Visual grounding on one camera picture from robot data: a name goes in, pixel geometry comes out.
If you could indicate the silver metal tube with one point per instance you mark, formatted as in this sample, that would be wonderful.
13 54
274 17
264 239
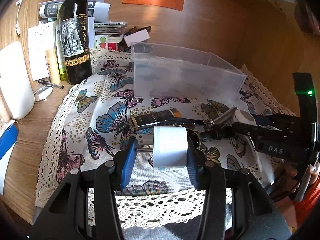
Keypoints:
221 119

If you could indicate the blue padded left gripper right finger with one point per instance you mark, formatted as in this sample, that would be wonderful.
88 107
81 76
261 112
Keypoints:
192 165

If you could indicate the stack of booklets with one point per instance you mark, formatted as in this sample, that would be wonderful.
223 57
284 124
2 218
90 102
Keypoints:
107 35

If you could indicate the blue white box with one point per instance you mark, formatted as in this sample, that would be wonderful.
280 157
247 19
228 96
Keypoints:
9 134

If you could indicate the clear plastic storage box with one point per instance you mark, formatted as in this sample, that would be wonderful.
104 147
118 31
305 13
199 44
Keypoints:
164 71

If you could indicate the dark wine bottle elephant label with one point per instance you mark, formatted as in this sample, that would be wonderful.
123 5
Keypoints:
73 24

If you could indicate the white card box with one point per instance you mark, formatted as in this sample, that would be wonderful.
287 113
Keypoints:
136 37

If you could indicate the butterfly print lace cloth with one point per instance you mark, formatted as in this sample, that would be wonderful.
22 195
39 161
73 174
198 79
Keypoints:
100 115

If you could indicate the keys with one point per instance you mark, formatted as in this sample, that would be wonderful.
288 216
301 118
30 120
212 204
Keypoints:
199 138

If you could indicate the white rounded device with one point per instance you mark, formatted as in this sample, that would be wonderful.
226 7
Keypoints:
15 85

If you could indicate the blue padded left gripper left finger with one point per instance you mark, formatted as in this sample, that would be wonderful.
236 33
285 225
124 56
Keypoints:
130 154

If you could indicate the black gold lighter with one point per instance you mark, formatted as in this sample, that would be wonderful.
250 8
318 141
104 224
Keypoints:
137 123

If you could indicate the white power plug adapter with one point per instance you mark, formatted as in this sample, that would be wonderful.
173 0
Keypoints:
169 146

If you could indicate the small round mirror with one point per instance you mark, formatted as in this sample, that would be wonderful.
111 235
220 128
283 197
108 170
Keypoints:
43 93

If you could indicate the white paper sheet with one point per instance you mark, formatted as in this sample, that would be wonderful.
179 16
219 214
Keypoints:
40 39

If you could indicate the person's right hand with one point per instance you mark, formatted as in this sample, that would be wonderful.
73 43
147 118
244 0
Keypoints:
287 184

